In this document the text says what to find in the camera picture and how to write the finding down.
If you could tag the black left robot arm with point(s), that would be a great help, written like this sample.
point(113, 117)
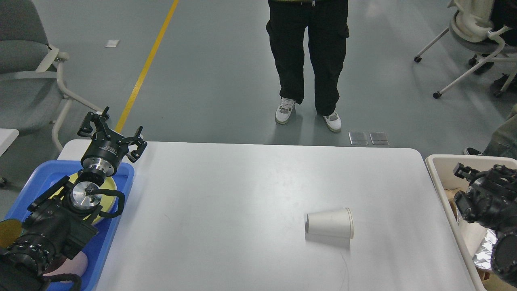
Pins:
point(61, 219)

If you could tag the aluminium foil tray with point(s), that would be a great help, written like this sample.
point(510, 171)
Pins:
point(483, 255)

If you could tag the white paper cup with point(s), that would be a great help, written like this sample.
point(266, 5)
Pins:
point(473, 234)
point(337, 223)

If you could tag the right metal floor plate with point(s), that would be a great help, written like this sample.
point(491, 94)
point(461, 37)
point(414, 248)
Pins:
point(379, 138)

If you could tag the white office chair left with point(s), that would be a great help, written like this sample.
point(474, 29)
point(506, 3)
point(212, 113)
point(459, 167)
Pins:
point(33, 93)

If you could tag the left metal floor plate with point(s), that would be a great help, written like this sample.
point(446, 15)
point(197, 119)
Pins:
point(358, 138)

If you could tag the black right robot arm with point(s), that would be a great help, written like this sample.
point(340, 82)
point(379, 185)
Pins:
point(491, 202)

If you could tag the person in blue jeans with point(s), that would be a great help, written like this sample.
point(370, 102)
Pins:
point(503, 142)

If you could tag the brown paper in bin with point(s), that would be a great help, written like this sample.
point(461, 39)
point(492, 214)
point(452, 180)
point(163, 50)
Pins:
point(450, 194)

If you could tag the pink mug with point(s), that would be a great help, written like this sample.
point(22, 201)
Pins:
point(63, 265)

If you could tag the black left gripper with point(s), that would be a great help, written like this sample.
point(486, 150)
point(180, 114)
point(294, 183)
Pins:
point(103, 157)

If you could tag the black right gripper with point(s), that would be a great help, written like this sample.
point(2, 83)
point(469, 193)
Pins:
point(467, 203)

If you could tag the blue plastic tray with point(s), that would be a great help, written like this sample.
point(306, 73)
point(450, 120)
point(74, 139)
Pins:
point(47, 174)

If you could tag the beige plastic bin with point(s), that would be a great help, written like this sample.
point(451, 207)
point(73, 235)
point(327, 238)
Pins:
point(441, 170)

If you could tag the small white side table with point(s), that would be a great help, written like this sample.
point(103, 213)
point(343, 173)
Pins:
point(7, 137)

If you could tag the metal floor plate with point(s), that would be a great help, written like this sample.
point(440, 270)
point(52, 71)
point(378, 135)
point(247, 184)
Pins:
point(358, 138)
point(379, 138)

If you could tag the white office chair right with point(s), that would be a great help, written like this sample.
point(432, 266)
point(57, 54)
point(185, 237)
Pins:
point(471, 27)

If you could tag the yellow plate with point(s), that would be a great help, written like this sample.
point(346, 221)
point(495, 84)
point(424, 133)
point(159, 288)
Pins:
point(108, 186)

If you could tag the white office chair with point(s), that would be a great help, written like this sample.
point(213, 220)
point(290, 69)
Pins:
point(33, 93)
point(471, 27)

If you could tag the white paper cup front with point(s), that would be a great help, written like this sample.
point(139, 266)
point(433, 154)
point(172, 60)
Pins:
point(337, 223)

